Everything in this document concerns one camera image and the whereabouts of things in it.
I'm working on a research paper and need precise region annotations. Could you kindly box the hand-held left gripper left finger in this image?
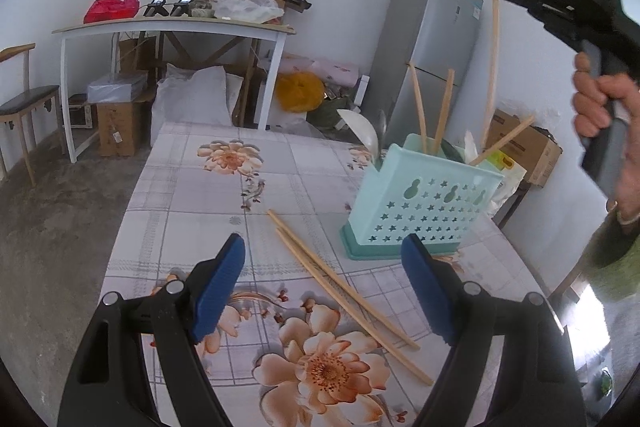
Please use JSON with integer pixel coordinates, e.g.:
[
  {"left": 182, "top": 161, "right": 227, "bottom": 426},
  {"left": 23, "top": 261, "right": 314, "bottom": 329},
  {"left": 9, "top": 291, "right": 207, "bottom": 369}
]
[{"left": 56, "top": 233, "right": 247, "bottom": 427}]

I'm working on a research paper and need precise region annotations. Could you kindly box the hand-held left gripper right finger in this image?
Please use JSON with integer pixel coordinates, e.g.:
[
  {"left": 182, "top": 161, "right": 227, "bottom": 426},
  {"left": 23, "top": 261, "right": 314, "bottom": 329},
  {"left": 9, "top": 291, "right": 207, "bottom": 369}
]
[{"left": 401, "top": 233, "right": 587, "bottom": 427}]

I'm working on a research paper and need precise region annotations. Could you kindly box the wooden chopstick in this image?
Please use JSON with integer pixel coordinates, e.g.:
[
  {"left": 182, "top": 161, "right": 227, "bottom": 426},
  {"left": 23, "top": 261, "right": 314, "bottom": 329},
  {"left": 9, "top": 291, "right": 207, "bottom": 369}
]
[
  {"left": 482, "top": 0, "right": 502, "bottom": 151},
  {"left": 408, "top": 62, "right": 428, "bottom": 154},
  {"left": 266, "top": 208, "right": 421, "bottom": 351},
  {"left": 469, "top": 114, "right": 536, "bottom": 167},
  {"left": 432, "top": 68, "right": 456, "bottom": 152},
  {"left": 275, "top": 227, "right": 435, "bottom": 387}
]

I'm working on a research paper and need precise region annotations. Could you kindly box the teal plastic utensil holder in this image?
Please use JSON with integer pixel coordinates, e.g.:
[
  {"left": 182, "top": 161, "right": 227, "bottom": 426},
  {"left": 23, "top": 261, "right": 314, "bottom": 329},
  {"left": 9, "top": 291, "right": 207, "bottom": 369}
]
[{"left": 339, "top": 133, "right": 505, "bottom": 261}]

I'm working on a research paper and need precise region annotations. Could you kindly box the large metal spoon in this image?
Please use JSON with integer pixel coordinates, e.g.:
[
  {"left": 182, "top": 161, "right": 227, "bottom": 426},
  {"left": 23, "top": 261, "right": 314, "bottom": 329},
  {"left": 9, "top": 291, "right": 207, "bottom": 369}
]
[{"left": 439, "top": 141, "right": 468, "bottom": 162}]

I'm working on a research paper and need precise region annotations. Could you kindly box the white plastic rice spoon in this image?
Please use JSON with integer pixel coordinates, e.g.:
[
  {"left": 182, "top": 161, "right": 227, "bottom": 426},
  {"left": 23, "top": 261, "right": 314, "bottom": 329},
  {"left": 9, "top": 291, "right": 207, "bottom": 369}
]
[
  {"left": 337, "top": 108, "right": 382, "bottom": 158},
  {"left": 462, "top": 129, "right": 482, "bottom": 165}
]

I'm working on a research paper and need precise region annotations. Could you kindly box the small metal spoon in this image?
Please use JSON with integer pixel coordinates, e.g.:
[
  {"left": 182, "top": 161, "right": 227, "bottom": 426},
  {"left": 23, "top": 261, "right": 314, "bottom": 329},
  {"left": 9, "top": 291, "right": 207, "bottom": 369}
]
[{"left": 375, "top": 109, "right": 390, "bottom": 150}]

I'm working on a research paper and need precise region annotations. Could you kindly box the person's right forearm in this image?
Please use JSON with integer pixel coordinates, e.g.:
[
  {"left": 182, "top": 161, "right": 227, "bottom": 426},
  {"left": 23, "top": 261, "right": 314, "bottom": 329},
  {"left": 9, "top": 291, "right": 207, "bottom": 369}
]
[{"left": 582, "top": 207, "right": 640, "bottom": 304}]

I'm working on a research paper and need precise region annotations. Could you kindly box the person's right hand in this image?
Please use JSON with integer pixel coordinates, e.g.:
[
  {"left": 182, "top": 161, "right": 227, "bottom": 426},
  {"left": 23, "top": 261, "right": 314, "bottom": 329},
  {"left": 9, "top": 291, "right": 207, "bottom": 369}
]
[{"left": 572, "top": 52, "right": 640, "bottom": 224}]

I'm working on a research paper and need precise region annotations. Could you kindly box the floral tablecloth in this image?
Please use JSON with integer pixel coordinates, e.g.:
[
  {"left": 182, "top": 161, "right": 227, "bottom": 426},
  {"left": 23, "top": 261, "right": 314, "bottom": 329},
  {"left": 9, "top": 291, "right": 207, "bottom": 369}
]
[{"left": 97, "top": 122, "right": 551, "bottom": 427}]

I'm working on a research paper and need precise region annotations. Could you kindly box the grey refrigerator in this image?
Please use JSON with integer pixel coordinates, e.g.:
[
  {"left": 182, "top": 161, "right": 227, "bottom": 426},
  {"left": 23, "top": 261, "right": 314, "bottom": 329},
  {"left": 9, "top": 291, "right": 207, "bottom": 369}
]
[{"left": 361, "top": 0, "right": 485, "bottom": 150}]

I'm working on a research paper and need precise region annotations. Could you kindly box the white and yellow rice bag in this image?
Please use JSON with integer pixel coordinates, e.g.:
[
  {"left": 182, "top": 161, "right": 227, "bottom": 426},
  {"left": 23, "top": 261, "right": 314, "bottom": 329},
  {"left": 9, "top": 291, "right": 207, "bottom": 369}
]
[{"left": 487, "top": 147, "right": 528, "bottom": 218}]

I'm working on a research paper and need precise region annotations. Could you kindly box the large cardboard box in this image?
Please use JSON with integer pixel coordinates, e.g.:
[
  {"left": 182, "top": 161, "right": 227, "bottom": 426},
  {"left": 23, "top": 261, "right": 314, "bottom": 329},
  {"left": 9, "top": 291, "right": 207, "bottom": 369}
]
[{"left": 482, "top": 108, "right": 563, "bottom": 188}]

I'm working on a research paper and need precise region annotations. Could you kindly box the small cardboard box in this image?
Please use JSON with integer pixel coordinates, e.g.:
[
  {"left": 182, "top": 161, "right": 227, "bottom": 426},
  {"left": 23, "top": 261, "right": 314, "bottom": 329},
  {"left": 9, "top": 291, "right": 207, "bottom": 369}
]
[{"left": 96, "top": 99, "right": 151, "bottom": 158}]

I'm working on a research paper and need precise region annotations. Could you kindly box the white woven sack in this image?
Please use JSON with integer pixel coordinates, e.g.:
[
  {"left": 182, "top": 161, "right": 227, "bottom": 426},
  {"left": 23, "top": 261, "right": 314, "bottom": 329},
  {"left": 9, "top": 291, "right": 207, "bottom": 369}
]
[{"left": 150, "top": 63, "right": 236, "bottom": 128}]

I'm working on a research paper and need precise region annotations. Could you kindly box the pink flat box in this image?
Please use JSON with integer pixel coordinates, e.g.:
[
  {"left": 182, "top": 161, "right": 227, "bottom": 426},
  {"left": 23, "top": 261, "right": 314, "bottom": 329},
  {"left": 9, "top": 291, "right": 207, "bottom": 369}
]
[{"left": 272, "top": 54, "right": 362, "bottom": 88}]

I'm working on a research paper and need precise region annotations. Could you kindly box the olive green bag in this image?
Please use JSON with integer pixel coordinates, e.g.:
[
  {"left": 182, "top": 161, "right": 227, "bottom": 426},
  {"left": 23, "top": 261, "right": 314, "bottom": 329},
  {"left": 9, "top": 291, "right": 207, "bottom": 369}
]
[{"left": 307, "top": 97, "right": 361, "bottom": 130}]

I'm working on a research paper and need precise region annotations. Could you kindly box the yellow plastic bag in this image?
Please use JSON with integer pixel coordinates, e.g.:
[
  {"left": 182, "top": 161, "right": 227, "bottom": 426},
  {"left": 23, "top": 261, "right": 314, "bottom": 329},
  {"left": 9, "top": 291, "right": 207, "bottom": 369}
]
[{"left": 274, "top": 71, "right": 327, "bottom": 112}]

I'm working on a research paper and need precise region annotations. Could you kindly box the white wrapped box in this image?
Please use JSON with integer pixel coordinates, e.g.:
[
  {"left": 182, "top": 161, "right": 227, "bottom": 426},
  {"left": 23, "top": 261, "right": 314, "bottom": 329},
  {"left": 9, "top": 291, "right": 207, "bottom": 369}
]
[{"left": 87, "top": 72, "right": 149, "bottom": 104}]

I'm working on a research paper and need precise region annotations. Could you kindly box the brown cardboard box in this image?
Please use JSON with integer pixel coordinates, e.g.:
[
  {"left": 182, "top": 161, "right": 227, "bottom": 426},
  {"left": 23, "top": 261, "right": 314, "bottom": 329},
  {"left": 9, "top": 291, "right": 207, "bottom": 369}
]
[{"left": 117, "top": 34, "right": 161, "bottom": 72}]

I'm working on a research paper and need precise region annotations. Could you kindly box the white plastic bag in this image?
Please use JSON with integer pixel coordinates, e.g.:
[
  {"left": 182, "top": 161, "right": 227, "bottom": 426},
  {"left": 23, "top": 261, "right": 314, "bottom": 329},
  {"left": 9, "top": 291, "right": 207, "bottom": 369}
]
[{"left": 214, "top": 0, "right": 286, "bottom": 24}]

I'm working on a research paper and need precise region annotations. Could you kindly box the white side desk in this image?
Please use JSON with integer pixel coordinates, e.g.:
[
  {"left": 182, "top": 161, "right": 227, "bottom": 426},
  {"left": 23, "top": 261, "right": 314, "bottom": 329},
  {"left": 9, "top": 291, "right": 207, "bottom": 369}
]
[{"left": 51, "top": 16, "right": 297, "bottom": 164}]

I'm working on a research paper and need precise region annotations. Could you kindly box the wooden chair with dark seat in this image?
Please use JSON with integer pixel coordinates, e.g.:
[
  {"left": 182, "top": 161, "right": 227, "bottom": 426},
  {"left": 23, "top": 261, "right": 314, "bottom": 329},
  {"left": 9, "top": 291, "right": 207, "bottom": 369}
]
[{"left": 0, "top": 43, "right": 63, "bottom": 186}]

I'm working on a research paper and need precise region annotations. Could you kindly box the red plastic bag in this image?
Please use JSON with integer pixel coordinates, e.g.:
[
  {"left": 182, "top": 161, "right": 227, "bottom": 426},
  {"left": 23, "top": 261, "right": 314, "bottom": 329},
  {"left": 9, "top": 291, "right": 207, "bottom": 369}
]
[{"left": 82, "top": 0, "right": 140, "bottom": 24}]

